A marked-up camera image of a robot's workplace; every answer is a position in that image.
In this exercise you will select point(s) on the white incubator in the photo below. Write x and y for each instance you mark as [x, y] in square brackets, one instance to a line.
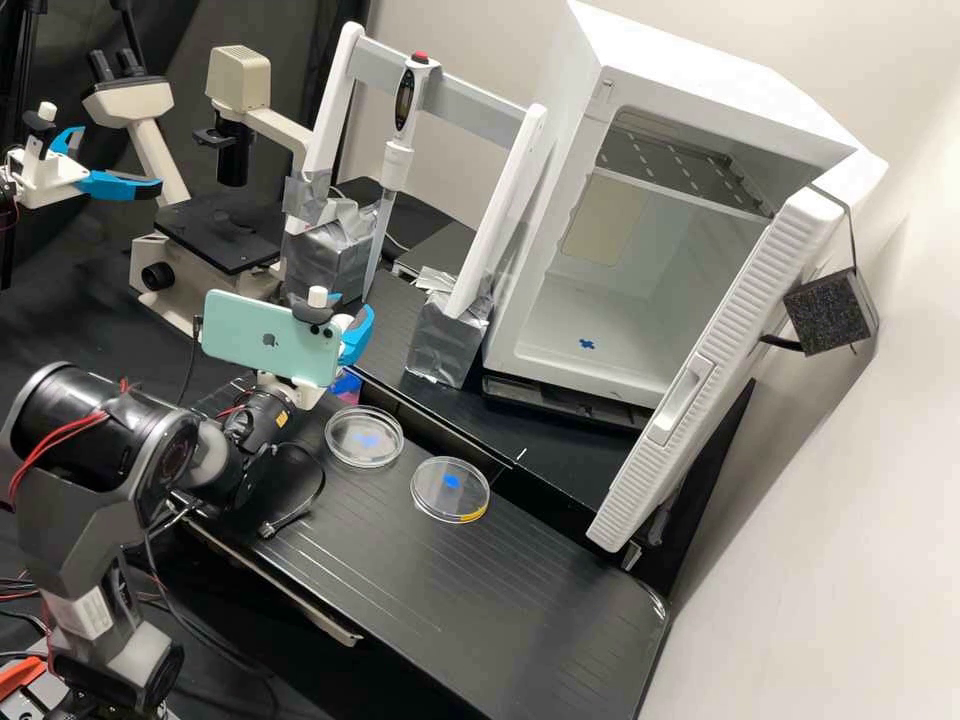
[675, 112]

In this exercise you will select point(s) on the right wrist camera phone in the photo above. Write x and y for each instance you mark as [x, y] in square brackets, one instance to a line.
[262, 337]

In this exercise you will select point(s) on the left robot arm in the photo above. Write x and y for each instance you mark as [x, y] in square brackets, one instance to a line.
[4, 196]

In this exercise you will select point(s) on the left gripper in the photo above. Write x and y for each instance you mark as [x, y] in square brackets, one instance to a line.
[41, 176]

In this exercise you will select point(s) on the petri dish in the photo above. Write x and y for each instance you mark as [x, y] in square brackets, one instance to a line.
[365, 437]

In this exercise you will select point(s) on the left phone holder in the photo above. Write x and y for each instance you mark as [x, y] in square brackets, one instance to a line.
[39, 124]

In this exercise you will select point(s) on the black platform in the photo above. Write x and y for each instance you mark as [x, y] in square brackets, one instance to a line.
[450, 420]
[480, 600]

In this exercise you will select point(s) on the pipette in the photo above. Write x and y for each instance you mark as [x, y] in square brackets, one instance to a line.
[406, 97]

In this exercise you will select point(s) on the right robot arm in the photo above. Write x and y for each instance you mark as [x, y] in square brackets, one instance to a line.
[112, 465]

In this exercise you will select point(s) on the incubator door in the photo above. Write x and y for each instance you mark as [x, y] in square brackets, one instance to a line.
[720, 360]

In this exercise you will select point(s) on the cream microscope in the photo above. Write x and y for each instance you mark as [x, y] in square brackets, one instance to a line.
[202, 225]

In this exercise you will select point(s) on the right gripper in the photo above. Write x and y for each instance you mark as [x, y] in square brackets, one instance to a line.
[294, 388]

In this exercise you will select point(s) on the white pipette stand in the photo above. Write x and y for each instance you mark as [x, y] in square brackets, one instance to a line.
[495, 225]

